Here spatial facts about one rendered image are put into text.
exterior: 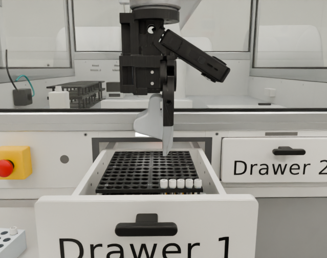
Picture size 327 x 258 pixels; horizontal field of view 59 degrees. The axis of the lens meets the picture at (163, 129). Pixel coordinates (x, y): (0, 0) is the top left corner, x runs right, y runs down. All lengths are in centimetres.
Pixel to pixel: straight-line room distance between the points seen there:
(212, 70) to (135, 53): 12
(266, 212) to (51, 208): 58
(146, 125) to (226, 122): 33
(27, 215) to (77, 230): 36
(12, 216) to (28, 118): 23
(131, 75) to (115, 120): 28
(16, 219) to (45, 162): 14
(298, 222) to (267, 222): 8
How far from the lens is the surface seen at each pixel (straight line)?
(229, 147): 71
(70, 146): 74
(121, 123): 70
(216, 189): 51
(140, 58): 42
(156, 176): 55
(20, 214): 78
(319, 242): 94
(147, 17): 42
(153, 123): 43
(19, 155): 74
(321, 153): 80
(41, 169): 78
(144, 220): 37
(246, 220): 41
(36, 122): 76
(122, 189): 49
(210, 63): 44
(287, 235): 90
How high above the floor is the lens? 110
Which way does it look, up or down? 12 degrees down
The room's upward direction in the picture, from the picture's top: straight up
